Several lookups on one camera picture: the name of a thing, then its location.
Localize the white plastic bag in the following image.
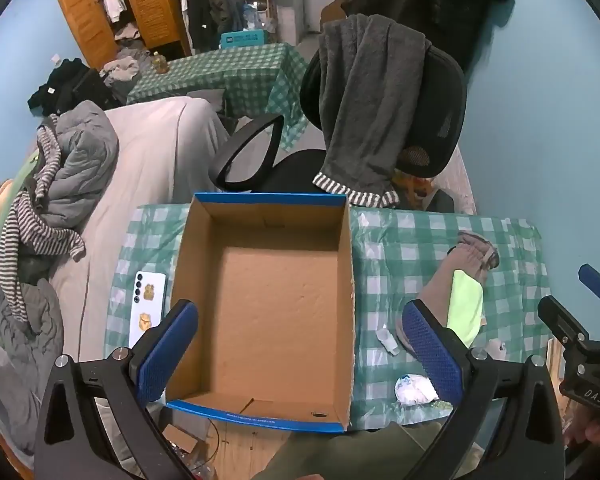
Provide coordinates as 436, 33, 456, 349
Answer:
394, 374, 439, 406

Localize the lime green cloth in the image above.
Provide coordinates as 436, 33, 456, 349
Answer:
446, 270, 483, 347

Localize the taupe fleece sock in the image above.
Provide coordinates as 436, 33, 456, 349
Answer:
417, 231, 500, 328

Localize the person's right hand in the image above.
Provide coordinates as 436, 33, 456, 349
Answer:
562, 402, 600, 450

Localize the small white plastic scrap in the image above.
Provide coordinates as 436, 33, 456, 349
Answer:
376, 324, 400, 356

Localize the white smartphone with stickers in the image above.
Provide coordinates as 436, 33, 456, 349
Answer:
129, 270, 166, 348

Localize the blue cardboard box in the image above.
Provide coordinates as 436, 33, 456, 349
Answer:
166, 193, 355, 434

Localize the orange snack bag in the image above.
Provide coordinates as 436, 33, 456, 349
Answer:
392, 170, 436, 210

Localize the striped grey garment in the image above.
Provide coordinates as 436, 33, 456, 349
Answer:
0, 115, 85, 327

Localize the bed with white sheet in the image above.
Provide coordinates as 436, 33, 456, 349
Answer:
50, 96, 228, 361

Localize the grey quilted jacket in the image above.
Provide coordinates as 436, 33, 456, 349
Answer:
41, 101, 119, 229

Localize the black office chair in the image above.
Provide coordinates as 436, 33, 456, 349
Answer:
209, 42, 466, 207

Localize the black clothes pile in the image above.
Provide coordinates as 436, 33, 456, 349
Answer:
28, 58, 119, 117

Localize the dark grey towel on chair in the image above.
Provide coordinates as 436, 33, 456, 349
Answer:
313, 14, 430, 208

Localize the yellow bottle on far table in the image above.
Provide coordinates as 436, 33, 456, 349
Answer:
151, 52, 170, 74

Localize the far table green checkered cloth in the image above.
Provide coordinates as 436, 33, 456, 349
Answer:
126, 44, 308, 151

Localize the grey clothes heap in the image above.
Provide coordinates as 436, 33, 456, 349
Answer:
99, 40, 151, 84

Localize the teal box on far table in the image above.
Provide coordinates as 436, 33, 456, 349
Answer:
220, 29, 268, 49

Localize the wooden wardrobe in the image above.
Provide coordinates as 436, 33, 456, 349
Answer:
58, 0, 192, 68

